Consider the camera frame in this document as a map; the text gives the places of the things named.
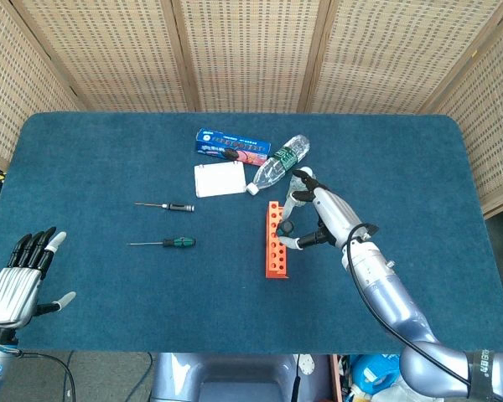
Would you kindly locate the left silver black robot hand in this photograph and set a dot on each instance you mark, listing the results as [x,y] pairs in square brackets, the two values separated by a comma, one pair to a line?
[12,293]

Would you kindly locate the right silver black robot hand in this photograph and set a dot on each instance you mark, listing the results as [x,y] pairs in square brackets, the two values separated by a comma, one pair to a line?
[337,213]

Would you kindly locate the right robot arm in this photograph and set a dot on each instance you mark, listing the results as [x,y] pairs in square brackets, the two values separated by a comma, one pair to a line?
[394,301]

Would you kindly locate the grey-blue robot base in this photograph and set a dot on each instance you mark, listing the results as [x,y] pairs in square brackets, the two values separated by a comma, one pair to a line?
[234,377]

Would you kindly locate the orange tool rack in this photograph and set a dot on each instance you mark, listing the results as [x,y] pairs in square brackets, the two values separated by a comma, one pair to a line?
[270,255]

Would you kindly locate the black precision screwdriver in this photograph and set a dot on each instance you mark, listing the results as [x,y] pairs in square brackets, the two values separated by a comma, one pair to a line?
[178,207]

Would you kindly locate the small clear green-label bottle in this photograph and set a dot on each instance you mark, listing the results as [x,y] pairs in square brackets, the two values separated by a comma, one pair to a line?
[307,171]

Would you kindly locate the large clear water bottle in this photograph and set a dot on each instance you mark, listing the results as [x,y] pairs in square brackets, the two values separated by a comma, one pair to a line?
[272,169]

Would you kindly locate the blue carpet table cover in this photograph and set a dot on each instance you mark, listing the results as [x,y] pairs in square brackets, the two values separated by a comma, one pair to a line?
[109,293]

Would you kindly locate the white plastic case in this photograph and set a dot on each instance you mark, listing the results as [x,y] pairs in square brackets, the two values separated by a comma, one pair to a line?
[220,181]

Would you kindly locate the blue cookie box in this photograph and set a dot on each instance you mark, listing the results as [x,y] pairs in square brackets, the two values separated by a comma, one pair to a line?
[218,140]

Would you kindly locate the white round plate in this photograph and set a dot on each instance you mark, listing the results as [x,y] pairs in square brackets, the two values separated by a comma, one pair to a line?
[307,365]

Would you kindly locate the blue white plastic package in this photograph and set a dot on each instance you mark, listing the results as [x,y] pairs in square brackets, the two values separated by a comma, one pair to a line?
[371,372]

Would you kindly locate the wicker folding screen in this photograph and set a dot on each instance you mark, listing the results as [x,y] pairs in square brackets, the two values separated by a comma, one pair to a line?
[251,50]

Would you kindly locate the white plastic bag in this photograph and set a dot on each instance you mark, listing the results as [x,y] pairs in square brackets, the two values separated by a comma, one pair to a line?
[394,391]

